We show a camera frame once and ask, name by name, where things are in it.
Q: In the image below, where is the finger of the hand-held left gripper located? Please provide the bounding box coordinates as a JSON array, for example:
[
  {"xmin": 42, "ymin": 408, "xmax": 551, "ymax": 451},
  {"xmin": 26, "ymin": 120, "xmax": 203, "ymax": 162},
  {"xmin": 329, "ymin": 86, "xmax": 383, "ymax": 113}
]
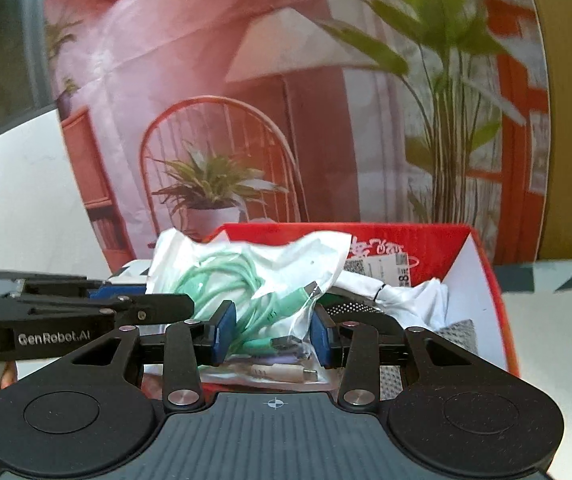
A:
[
  {"xmin": 86, "ymin": 284, "xmax": 148, "ymax": 301},
  {"xmin": 101, "ymin": 294, "xmax": 197, "ymax": 333}
]

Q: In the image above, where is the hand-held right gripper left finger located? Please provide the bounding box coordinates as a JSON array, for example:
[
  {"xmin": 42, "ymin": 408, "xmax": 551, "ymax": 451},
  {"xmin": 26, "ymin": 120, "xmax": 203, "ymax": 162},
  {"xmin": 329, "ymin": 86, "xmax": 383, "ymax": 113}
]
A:
[{"xmin": 68, "ymin": 301, "xmax": 238, "ymax": 413}]

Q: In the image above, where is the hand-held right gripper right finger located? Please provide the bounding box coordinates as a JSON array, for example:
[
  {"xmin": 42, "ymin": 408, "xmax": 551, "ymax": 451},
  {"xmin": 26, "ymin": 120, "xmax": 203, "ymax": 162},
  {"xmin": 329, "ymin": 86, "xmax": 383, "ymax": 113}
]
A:
[{"xmin": 312, "ymin": 305, "xmax": 487, "ymax": 413}]

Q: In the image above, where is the bag of green cables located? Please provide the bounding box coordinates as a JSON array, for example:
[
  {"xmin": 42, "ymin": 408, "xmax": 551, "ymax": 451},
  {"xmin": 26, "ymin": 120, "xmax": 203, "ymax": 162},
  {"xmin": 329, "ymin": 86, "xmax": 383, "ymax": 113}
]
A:
[{"xmin": 146, "ymin": 227, "xmax": 354, "ymax": 386}]

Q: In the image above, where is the red cardboard box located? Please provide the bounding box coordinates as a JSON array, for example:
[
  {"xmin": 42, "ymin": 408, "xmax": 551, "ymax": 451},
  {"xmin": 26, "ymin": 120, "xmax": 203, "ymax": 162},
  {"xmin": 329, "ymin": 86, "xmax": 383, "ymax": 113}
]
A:
[{"xmin": 106, "ymin": 222, "xmax": 522, "ymax": 401}]

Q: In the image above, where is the person's left hand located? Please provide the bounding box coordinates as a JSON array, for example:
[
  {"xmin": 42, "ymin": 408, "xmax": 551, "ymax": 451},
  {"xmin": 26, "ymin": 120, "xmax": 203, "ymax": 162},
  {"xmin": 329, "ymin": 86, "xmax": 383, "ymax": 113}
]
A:
[{"xmin": 0, "ymin": 362, "xmax": 19, "ymax": 391}]

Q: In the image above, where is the black dotted fabric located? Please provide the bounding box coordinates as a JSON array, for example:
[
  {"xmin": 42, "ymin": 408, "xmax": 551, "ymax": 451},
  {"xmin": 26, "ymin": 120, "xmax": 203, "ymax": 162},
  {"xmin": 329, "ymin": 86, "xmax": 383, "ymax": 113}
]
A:
[{"xmin": 323, "ymin": 300, "xmax": 384, "ymax": 331}]

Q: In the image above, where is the white cloth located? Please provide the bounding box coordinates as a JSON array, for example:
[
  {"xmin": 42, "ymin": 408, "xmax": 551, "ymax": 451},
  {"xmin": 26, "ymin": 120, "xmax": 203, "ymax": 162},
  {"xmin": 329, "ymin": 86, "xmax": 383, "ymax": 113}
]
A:
[{"xmin": 331, "ymin": 270, "xmax": 452, "ymax": 341}]

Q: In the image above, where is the white food-print table mat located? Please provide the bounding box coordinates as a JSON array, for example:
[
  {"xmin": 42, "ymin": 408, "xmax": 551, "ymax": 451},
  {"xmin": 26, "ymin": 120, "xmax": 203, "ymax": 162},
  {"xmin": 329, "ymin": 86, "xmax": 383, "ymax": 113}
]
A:
[{"xmin": 496, "ymin": 290, "xmax": 572, "ymax": 480}]

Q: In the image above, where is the white cable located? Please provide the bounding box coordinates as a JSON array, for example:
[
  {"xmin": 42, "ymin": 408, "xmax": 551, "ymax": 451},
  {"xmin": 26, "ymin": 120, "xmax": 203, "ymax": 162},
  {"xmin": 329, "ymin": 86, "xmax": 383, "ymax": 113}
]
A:
[{"xmin": 206, "ymin": 362, "xmax": 324, "ymax": 386}]

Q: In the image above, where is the wall poster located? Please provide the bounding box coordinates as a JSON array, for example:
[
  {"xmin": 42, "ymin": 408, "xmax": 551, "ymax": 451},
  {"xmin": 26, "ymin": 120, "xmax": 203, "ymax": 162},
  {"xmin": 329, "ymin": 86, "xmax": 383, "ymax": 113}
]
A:
[{"xmin": 43, "ymin": 0, "xmax": 552, "ymax": 271}]

